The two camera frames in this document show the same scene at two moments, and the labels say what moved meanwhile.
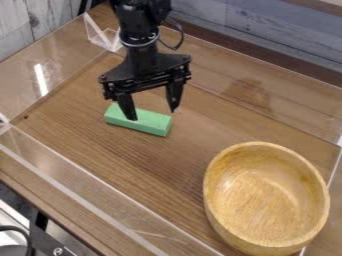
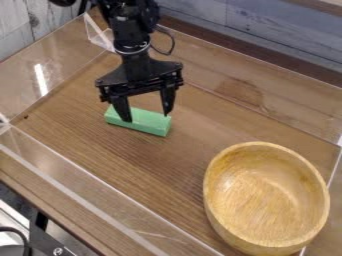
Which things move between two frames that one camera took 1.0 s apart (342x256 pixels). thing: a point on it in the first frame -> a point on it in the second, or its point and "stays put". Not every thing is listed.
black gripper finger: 127,105 -> 121,107
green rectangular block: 148,122 stays put
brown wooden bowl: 265,197 stays put
